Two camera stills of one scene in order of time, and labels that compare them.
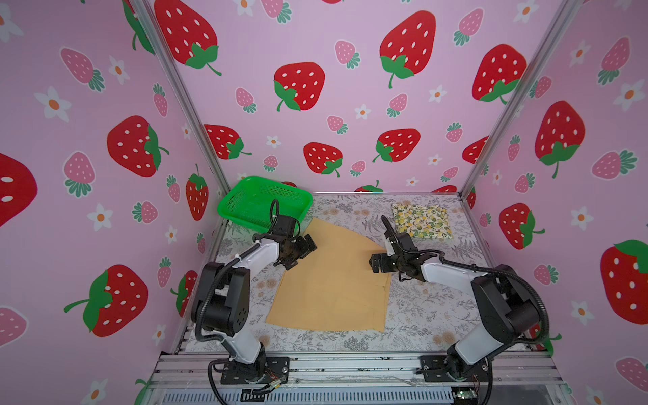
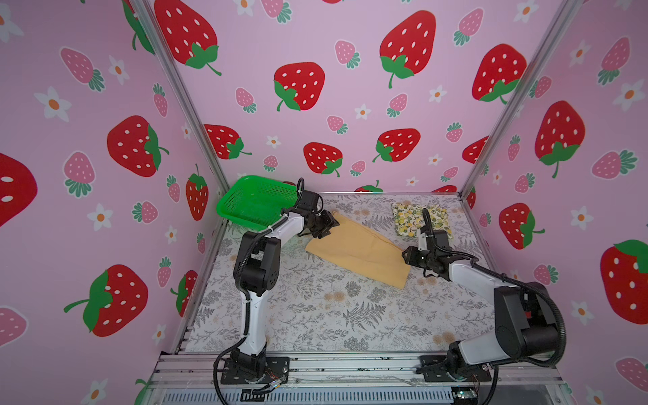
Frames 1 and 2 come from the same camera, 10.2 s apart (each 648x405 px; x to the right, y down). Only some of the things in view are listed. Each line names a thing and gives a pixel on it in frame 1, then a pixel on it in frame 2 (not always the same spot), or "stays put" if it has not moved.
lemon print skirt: (423, 221) stays put
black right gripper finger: (380, 262) to (412, 256)
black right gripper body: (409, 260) to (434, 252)
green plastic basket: (247, 202) stays put
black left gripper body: (292, 255) to (311, 218)
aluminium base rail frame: (195, 378) stays put
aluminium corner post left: (146, 14) stays put
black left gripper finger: (305, 245) to (323, 222)
